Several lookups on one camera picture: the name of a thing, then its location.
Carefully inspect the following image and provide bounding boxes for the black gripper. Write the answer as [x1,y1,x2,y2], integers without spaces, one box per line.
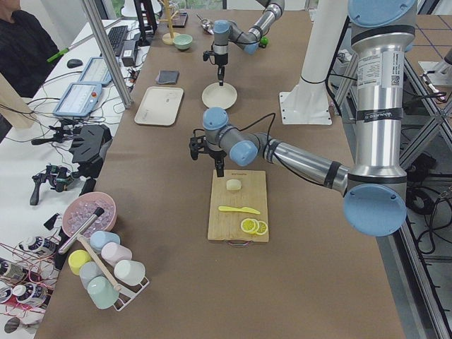
[203,50,228,86]
[189,129,227,177]

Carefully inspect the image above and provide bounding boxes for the white steamed bun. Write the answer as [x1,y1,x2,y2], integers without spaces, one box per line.
[226,179,242,191]

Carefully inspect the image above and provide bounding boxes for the cream round plate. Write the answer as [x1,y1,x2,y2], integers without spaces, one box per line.
[201,83,237,109]

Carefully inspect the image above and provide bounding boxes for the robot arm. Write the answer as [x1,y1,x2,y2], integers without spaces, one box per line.
[189,1,417,237]
[203,0,285,86]

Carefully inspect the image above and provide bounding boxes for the black framed tray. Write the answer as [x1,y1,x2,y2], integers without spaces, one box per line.
[172,13,188,28]

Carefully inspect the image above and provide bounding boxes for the cream rabbit serving tray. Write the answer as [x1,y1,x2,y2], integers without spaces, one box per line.
[134,86,184,126]

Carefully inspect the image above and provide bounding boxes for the silver metal scoop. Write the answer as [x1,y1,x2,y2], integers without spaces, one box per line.
[196,14,214,35]

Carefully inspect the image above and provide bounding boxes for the pale green bowl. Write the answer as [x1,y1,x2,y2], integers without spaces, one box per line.
[173,34,193,51]

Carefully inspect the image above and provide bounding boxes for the yellow plastic knife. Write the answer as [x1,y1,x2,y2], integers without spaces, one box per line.
[218,206,261,215]

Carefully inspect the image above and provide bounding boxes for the green lime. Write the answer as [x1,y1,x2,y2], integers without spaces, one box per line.
[259,37,269,48]

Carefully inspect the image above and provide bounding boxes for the folded grey cloth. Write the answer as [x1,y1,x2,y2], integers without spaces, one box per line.
[156,70,179,85]

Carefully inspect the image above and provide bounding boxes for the bamboo cutting board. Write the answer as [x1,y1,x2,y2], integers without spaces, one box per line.
[208,169,269,243]

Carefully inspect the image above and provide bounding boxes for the wooden mug tree stand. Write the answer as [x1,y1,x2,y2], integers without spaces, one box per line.
[160,0,181,45]

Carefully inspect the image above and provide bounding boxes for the lemon slices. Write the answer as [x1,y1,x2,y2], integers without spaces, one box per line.
[240,218,268,236]

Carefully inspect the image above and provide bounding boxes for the black keyboard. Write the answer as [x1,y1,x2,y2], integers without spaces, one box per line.
[107,25,128,57]

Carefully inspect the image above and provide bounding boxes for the blue teach pendant far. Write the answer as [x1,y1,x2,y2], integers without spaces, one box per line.
[78,56,112,87]

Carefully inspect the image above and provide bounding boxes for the blue teach pendant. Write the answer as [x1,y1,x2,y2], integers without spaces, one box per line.
[53,82,102,118]
[78,56,112,87]

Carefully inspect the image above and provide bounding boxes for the metal scoop black tip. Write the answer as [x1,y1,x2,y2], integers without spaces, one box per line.
[58,207,105,255]

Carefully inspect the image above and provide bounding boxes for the white cup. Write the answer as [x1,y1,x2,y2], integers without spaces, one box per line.
[114,260,145,286]

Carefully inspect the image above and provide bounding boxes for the pink cup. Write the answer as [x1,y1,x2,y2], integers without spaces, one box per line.
[101,242,132,267]

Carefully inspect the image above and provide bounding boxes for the light blue cup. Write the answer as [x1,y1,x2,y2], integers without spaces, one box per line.
[89,231,121,254]

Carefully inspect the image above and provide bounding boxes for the blue teach pendant near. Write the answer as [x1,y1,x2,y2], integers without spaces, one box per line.
[53,82,102,118]

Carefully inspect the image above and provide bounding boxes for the black computer mouse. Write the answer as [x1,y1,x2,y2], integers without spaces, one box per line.
[66,59,83,69]

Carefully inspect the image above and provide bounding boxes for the pink bowl with ice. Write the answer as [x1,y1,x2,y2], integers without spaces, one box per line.
[62,192,117,238]

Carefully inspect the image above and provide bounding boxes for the white cup rack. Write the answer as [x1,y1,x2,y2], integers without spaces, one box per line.
[113,277,150,311]

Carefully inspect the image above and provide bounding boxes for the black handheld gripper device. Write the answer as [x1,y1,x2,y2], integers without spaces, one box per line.
[30,164,81,206]

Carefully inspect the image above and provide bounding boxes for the grey cup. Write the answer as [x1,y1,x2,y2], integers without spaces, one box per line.
[79,261,104,289]

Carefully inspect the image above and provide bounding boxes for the yellow cup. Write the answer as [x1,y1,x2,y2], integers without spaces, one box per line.
[68,249,92,275]

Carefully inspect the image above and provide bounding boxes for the mint green cup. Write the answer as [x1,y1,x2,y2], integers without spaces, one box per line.
[87,276,119,309]

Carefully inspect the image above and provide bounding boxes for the seated person dark sweater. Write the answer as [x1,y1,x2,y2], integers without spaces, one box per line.
[1,1,59,97]

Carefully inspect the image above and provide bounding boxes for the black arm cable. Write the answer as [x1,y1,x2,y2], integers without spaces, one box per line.
[236,112,277,137]

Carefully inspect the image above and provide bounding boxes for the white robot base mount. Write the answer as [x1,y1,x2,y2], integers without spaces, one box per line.
[280,0,348,125]

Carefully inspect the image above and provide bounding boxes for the aluminium camera post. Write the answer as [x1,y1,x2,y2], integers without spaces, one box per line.
[81,0,133,109]

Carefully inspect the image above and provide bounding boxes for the white bottles with copper wire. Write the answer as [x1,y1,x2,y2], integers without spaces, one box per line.
[1,213,62,338]

